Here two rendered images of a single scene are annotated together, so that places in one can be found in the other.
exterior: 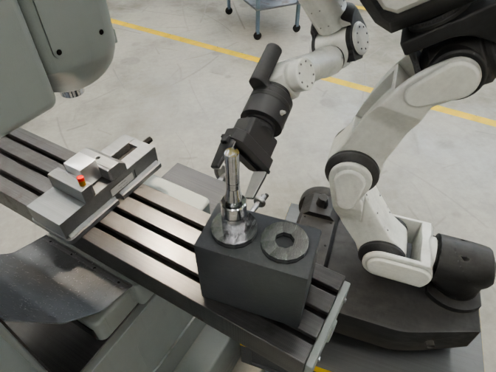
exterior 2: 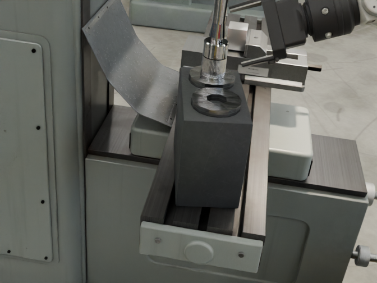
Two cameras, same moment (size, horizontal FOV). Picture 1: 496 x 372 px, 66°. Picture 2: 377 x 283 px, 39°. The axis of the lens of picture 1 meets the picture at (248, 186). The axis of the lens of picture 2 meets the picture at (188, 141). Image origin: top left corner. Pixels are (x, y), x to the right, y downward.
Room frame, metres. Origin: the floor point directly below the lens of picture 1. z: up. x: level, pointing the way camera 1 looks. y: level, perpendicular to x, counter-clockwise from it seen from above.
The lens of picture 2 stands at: (0.04, -0.82, 1.56)
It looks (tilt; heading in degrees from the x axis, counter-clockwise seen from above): 32 degrees down; 65
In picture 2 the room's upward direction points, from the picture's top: 6 degrees clockwise
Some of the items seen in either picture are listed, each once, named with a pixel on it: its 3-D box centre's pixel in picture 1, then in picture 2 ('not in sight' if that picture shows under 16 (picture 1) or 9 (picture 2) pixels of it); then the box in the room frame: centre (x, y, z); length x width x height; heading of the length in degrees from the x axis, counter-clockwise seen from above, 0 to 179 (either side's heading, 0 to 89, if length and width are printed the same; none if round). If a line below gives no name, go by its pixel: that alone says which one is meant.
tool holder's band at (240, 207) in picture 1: (233, 202); (216, 42); (0.47, 0.03, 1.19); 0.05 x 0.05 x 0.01
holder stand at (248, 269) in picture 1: (257, 263); (208, 132); (0.46, -0.02, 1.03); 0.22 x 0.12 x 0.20; 70
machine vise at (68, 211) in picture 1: (97, 177); (245, 54); (0.76, 0.41, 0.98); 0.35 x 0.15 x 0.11; 149
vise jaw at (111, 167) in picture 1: (100, 162); (256, 44); (0.79, 0.40, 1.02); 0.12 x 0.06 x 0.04; 59
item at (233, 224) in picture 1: (234, 215); (214, 60); (0.47, 0.03, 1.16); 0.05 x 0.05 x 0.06
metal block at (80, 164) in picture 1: (83, 170); (237, 36); (0.74, 0.42, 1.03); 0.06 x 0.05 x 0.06; 59
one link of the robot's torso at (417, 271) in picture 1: (398, 247); not in sight; (0.75, -0.49, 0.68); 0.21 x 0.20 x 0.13; 71
